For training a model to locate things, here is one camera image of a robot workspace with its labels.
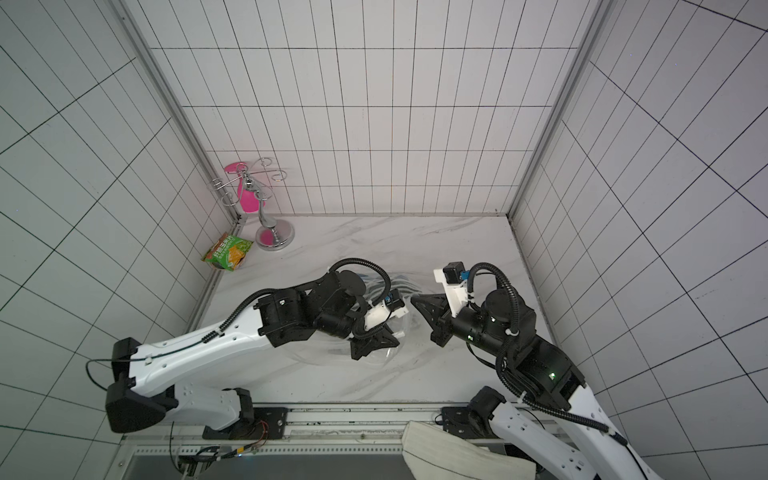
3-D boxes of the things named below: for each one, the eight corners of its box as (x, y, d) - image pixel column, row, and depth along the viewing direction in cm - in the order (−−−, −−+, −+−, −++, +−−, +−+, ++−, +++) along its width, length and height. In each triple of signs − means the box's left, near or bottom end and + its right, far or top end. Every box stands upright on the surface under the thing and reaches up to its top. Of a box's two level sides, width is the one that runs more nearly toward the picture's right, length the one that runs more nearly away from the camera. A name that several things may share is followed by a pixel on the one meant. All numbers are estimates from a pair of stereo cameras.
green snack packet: (211, 267, 104) (200, 254, 98) (231, 245, 111) (223, 231, 105) (237, 277, 102) (228, 264, 96) (257, 253, 109) (249, 240, 103)
